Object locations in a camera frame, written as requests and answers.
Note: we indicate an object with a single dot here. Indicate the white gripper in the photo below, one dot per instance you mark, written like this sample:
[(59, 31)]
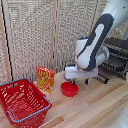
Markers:
[(80, 72)]

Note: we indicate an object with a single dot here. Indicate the red bowl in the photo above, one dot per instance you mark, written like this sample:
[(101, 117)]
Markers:
[(69, 90)]

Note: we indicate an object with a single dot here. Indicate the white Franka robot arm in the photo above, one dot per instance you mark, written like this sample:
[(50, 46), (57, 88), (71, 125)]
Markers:
[(95, 43)]

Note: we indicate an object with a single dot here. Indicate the silver black toaster oven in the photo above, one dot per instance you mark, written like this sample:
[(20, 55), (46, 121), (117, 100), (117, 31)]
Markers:
[(118, 43)]

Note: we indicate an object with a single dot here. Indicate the red yellow cereal box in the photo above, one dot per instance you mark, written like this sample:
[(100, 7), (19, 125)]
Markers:
[(45, 79)]

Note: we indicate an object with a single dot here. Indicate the red plastic shopping basket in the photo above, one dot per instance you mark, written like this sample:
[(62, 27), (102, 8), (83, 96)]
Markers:
[(23, 103)]

